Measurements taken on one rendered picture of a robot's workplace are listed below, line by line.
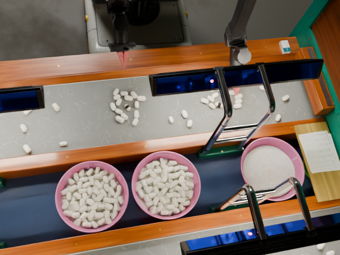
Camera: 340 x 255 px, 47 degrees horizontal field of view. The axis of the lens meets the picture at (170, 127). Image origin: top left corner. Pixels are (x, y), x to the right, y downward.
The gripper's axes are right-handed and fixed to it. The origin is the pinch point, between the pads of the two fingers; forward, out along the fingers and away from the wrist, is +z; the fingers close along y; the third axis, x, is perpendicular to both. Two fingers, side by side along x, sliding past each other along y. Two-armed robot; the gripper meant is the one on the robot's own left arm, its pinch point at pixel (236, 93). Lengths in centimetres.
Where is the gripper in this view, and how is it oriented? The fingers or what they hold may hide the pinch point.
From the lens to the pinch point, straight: 173.1
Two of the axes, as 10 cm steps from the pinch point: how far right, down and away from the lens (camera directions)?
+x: -2.1, -3.1, 9.3
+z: 0.5, 9.4, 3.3
